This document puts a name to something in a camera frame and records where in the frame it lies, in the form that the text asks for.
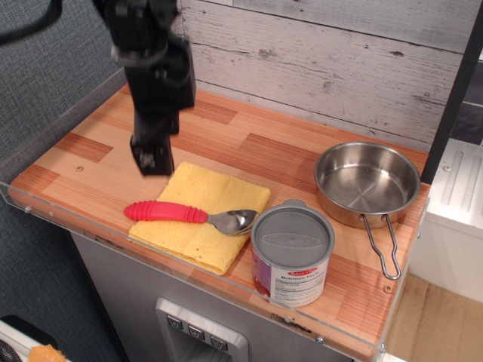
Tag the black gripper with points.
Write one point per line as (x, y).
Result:
(162, 83)

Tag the red handled metal spoon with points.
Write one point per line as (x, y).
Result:
(231, 223)

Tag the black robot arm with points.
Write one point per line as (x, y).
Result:
(138, 25)

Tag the yellow folded cloth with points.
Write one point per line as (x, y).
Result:
(202, 244)

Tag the grey toy fridge cabinet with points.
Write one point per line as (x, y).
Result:
(129, 284)

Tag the clear acrylic table guard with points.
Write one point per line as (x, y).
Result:
(69, 160)

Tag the toy tin can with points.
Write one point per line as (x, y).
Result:
(291, 247)

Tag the silver dispenser button panel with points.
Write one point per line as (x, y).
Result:
(190, 336)

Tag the white toy appliance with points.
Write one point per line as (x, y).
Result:
(448, 248)

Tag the steel pan with wire handle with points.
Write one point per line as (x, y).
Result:
(367, 186)

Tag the black right frame post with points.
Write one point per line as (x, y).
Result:
(455, 99)

